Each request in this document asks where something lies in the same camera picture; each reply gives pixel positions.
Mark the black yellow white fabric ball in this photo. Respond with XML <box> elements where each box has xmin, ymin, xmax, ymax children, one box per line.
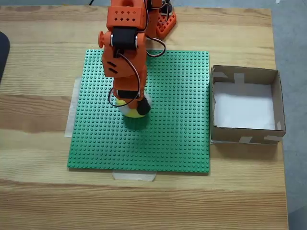
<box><xmin>117</xmin><ymin>96</ymin><xmax>152</xmax><ymax>118</ymax></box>

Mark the open cardboard box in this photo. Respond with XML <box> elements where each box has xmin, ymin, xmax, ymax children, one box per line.
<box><xmin>210</xmin><ymin>64</ymin><xmax>287</xmax><ymax>146</ymax></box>

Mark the white paper box liner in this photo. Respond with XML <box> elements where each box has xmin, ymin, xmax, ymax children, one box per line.
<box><xmin>212</xmin><ymin>82</ymin><xmax>276</xmax><ymax>130</ymax></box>

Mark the green studded baseplate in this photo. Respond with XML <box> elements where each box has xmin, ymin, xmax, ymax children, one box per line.
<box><xmin>67</xmin><ymin>48</ymin><xmax>212</xmax><ymax>177</ymax></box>

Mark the translucent tape strip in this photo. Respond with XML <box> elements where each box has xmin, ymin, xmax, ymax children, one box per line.
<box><xmin>64</xmin><ymin>76</ymin><xmax>82</xmax><ymax>138</ymax></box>
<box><xmin>112</xmin><ymin>172</ymin><xmax>158</xmax><ymax>182</ymax></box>

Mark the black flat object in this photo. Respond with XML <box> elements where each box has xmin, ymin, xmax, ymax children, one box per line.
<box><xmin>0</xmin><ymin>31</ymin><xmax>11</xmax><ymax>86</ymax></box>

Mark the thin gripper motor wire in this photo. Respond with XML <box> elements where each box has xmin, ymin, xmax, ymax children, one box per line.
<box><xmin>108</xmin><ymin>35</ymin><xmax>166</xmax><ymax>107</ymax></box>

